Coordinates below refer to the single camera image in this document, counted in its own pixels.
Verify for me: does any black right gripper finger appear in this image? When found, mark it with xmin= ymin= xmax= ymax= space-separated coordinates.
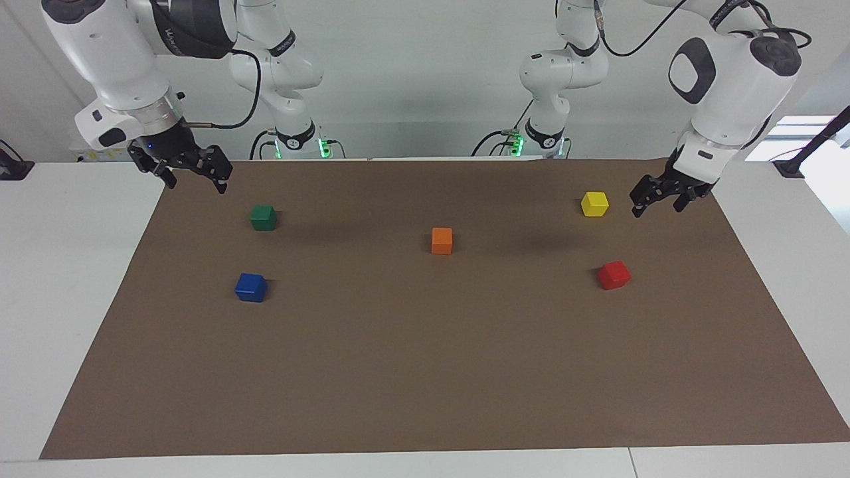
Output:
xmin=127 ymin=143 xmax=179 ymax=191
xmin=189 ymin=145 xmax=234 ymax=195

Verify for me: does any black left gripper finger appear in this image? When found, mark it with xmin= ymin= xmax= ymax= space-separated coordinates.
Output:
xmin=673 ymin=187 xmax=705 ymax=213
xmin=630 ymin=174 xmax=671 ymax=218

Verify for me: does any red wooden block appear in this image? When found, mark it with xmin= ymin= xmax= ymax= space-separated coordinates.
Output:
xmin=598 ymin=260 xmax=632 ymax=291

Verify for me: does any blue wooden block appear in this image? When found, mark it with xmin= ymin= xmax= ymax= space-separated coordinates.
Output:
xmin=234 ymin=273 xmax=268 ymax=303

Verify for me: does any brown table mat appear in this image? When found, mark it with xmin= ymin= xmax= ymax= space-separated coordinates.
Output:
xmin=39 ymin=157 xmax=850 ymax=460

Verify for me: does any black arm base cable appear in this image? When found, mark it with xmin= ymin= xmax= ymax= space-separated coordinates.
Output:
xmin=249 ymin=129 xmax=278 ymax=160
xmin=471 ymin=100 xmax=536 ymax=158

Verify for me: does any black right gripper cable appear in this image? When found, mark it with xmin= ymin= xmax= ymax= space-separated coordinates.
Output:
xmin=179 ymin=48 xmax=262 ymax=130

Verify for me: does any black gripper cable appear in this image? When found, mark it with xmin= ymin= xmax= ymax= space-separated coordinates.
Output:
xmin=179 ymin=48 xmax=262 ymax=130
xmin=594 ymin=0 xmax=812 ymax=58

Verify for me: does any black camera stand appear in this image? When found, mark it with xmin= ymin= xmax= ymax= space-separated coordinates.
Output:
xmin=773 ymin=105 xmax=850 ymax=179

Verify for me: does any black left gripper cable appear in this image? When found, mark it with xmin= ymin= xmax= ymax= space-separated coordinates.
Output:
xmin=594 ymin=0 xmax=812 ymax=58

